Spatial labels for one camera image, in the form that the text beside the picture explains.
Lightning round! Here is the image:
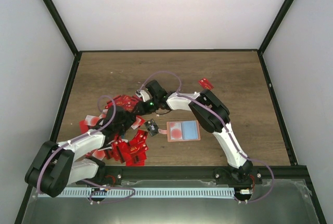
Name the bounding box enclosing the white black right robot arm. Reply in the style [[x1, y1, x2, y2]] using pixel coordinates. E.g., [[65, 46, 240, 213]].
[[133, 80, 253, 184]]

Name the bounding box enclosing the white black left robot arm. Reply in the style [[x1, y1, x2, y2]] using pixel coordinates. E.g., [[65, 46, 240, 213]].
[[24, 106, 136, 197]]

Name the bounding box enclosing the black card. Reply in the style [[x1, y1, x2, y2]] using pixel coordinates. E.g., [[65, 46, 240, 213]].
[[144, 119, 159, 136]]

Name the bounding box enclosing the pile of red cards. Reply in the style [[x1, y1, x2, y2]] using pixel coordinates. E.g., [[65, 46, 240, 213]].
[[79, 95, 148, 166]]

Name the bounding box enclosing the lone red VIP card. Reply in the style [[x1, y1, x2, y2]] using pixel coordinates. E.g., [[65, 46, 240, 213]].
[[198, 77, 214, 90]]

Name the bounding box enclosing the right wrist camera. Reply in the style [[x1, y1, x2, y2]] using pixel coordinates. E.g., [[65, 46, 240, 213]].
[[135, 90, 150, 102]]

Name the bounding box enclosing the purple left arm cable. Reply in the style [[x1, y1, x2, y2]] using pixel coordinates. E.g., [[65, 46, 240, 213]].
[[36, 95, 136, 205]]

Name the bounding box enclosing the light blue slotted cable duct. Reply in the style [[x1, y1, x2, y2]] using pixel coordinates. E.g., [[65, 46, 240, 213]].
[[59, 187, 235, 199]]

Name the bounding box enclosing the black enclosure frame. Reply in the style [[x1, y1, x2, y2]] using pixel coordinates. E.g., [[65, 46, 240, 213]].
[[15, 0, 327, 223]]

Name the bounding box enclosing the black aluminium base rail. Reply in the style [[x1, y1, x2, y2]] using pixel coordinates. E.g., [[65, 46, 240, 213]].
[[75, 165, 308, 186]]

